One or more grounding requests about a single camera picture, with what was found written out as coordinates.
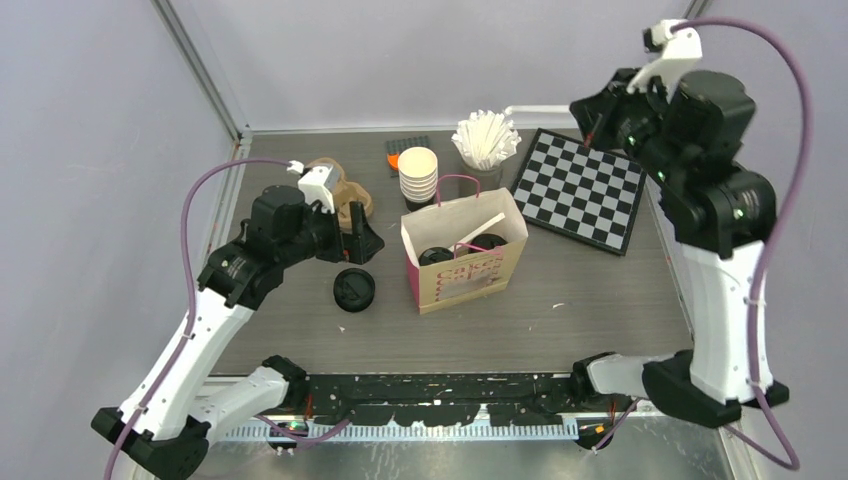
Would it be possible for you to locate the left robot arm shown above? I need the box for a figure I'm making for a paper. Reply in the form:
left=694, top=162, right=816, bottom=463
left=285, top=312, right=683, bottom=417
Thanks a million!
left=91, top=186, right=384, bottom=479

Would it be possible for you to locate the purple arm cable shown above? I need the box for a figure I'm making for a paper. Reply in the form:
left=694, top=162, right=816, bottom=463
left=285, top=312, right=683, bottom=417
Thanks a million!
left=102, top=157, right=296, bottom=480
left=592, top=16, right=814, bottom=473

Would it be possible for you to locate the white paper-wrapped straws bundle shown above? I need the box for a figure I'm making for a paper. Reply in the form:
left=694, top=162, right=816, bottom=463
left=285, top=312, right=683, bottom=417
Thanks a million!
left=451, top=110, right=522, bottom=171

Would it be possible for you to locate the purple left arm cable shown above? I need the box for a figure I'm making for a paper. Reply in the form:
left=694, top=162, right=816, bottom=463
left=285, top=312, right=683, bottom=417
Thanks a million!
left=102, top=157, right=296, bottom=480

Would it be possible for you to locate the black white checkerboard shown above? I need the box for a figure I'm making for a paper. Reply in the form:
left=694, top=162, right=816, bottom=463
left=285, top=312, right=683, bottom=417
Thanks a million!
left=510, top=129, right=647, bottom=256

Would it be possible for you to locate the stack of paper cups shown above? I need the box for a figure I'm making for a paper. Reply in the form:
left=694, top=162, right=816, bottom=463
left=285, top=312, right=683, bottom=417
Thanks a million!
left=397, top=146, right=439, bottom=212

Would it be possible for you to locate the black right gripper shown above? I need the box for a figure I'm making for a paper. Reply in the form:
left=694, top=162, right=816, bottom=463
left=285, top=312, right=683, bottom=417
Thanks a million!
left=571, top=64, right=685, bottom=186

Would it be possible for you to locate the paper straw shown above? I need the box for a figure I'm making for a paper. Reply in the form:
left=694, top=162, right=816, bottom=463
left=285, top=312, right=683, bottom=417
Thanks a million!
left=449, top=213, right=505, bottom=253
left=503, top=104, right=571, bottom=115

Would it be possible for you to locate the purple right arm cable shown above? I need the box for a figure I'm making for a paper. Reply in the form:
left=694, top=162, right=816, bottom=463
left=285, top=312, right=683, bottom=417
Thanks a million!
left=592, top=16, right=814, bottom=473

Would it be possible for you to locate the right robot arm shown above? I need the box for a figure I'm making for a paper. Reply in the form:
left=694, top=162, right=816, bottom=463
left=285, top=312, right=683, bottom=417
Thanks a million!
left=570, top=68, right=777, bottom=428

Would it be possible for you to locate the yellow pink paper bag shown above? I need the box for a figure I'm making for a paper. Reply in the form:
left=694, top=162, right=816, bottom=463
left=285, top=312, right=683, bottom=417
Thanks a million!
left=400, top=188, right=528, bottom=315

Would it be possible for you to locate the stack of black cup lids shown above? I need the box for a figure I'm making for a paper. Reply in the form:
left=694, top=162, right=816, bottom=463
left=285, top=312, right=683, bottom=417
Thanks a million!
left=332, top=268, right=376, bottom=313

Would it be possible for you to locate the orange curved toy piece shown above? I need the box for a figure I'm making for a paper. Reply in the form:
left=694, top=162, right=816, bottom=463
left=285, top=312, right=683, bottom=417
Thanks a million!
left=387, top=154, right=399, bottom=173

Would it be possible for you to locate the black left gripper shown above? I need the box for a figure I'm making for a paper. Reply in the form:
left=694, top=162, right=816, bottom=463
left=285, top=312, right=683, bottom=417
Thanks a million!
left=278, top=195, right=383, bottom=267

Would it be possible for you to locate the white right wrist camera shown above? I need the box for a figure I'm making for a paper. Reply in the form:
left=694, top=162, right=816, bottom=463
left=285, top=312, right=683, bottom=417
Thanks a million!
left=627, top=19, right=703, bottom=94

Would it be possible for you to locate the brown pulp cup carrier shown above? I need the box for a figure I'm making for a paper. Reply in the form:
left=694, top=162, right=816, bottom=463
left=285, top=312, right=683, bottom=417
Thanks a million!
left=307, top=157, right=374, bottom=233

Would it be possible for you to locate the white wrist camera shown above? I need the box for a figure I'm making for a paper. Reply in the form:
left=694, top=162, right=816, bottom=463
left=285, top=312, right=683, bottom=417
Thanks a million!
left=627, top=19, right=703, bottom=94
left=286, top=159, right=343, bottom=214

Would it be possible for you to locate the small dark mat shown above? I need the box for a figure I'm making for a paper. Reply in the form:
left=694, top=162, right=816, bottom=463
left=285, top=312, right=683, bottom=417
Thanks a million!
left=385, top=135, right=430, bottom=156

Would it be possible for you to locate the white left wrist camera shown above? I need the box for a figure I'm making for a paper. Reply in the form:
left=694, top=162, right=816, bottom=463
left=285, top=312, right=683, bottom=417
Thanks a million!
left=286, top=159, right=343, bottom=214

